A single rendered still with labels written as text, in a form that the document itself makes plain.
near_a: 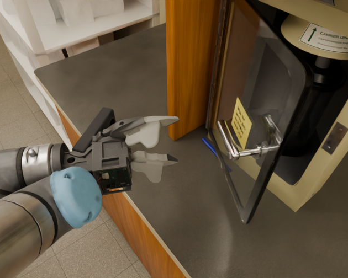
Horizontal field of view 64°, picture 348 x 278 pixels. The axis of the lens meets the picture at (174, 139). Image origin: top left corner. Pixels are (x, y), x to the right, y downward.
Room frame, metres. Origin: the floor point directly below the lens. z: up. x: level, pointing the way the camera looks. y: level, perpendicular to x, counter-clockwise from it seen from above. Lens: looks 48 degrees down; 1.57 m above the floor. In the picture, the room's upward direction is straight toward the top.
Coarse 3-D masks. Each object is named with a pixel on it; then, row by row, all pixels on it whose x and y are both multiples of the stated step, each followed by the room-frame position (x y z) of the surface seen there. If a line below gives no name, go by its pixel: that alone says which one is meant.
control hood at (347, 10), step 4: (316, 0) 0.41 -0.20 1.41; (336, 0) 0.37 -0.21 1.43; (340, 0) 0.37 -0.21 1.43; (344, 0) 0.36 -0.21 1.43; (328, 4) 0.39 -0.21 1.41; (336, 4) 0.38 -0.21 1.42; (340, 4) 0.37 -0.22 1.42; (344, 4) 0.37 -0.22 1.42; (336, 8) 0.38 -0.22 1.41; (340, 8) 0.38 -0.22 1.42; (344, 8) 0.37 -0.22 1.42
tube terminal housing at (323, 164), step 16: (272, 0) 0.49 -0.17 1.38; (288, 0) 0.47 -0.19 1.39; (304, 0) 0.45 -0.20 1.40; (304, 16) 0.44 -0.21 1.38; (320, 16) 0.42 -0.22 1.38; (336, 16) 0.41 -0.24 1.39; (336, 32) 0.40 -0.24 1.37; (320, 160) 0.34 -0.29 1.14; (336, 160) 0.36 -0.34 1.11; (272, 176) 0.40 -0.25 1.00; (304, 176) 0.35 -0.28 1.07; (320, 176) 0.33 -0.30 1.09; (272, 192) 0.38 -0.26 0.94; (288, 192) 0.36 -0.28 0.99; (304, 192) 0.33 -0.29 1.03
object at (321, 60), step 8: (312, 56) 0.52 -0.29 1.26; (320, 56) 0.48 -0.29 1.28; (312, 64) 0.49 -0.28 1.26; (320, 64) 0.48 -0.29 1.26; (328, 64) 0.48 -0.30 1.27; (336, 64) 0.49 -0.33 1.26; (320, 72) 0.46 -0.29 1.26; (328, 72) 0.46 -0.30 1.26; (336, 72) 0.46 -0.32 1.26; (320, 80) 0.45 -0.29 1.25; (328, 80) 0.45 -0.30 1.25; (336, 80) 0.45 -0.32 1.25
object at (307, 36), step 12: (288, 24) 0.50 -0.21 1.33; (300, 24) 0.47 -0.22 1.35; (312, 24) 0.46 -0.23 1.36; (288, 36) 0.48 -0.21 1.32; (300, 36) 0.46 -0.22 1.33; (312, 36) 0.44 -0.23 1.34; (324, 36) 0.43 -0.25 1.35; (336, 36) 0.43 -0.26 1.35; (300, 48) 0.44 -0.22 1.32; (312, 48) 0.43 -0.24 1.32; (324, 48) 0.42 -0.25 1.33; (336, 48) 0.42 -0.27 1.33
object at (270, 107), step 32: (224, 32) 0.54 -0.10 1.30; (256, 32) 0.41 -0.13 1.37; (224, 64) 0.51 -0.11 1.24; (256, 64) 0.38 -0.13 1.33; (288, 64) 0.31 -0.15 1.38; (224, 96) 0.48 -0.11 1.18; (256, 96) 0.36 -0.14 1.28; (288, 96) 0.29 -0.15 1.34; (256, 128) 0.33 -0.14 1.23; (288, 128) 0.26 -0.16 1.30; (224, 160) 0.42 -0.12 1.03; (256, 160) 0.30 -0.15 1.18; (256, 192) 0.27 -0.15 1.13
